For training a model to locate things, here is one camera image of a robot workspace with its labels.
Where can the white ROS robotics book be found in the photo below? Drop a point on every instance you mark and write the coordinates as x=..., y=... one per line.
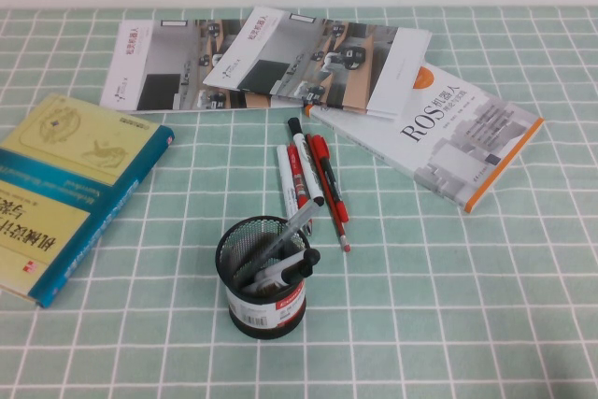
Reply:
x=467, y=146

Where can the red pencil with eraser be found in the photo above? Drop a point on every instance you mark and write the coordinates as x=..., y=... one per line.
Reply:
x=340, y=231

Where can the flat office photo brochure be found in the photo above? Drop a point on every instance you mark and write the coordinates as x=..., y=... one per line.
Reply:
x=154, y=58

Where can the red and black gel pen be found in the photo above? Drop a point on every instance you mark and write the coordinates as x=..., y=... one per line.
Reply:
x=329, y=179

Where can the green checkered tablecloth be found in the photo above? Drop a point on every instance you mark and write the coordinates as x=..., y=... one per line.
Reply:
x=444, y=301

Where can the yellow and teal hardcover book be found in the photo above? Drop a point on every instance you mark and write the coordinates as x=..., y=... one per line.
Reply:
x=70, y=175

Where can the black mesh pen holder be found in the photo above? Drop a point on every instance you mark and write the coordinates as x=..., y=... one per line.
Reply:
x=261, y=315

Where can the plain white marker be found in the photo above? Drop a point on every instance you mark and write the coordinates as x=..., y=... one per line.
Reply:
x=285, y=175

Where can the clear grey pen black cap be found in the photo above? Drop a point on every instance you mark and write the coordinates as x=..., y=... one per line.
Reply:
x=289, y=231

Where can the folded office photo brochure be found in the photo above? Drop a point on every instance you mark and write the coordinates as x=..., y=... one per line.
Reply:
x=280, y=58

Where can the white marker in holder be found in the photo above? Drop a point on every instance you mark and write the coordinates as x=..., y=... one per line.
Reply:
x=299, y=266

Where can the white marker black cap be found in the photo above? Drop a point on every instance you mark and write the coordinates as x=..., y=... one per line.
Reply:
x=303, y=156

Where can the white marker red cap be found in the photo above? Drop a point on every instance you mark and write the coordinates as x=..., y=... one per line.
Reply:
x=294, y=161

